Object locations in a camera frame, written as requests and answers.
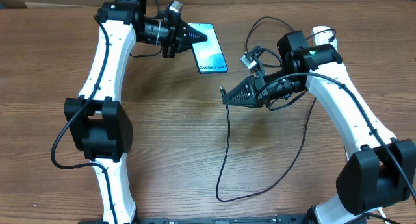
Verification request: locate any Galaxy S24 smartphone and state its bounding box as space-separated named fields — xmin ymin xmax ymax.
xmin=189 ymin=23 xmax=228 ymax=74

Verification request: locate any black USB charging cable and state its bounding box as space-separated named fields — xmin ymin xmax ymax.
xmin=215 ymin=16 xmax=337 ymax=203

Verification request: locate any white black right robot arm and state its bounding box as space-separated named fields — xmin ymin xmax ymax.
xmin=222 ymin=27 xmax=415 ymax=223

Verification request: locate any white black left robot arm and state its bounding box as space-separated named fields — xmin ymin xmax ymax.
xmin=51 ymin=0 xmax=207 ymax=223

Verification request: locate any white charger plug adapter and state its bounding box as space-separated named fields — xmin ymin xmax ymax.
xmin=311 ymin=26 xmax=338 ymax=51

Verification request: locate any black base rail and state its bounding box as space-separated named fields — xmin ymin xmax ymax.
xmin=133 ymin=214 xmax=315 ymax=224

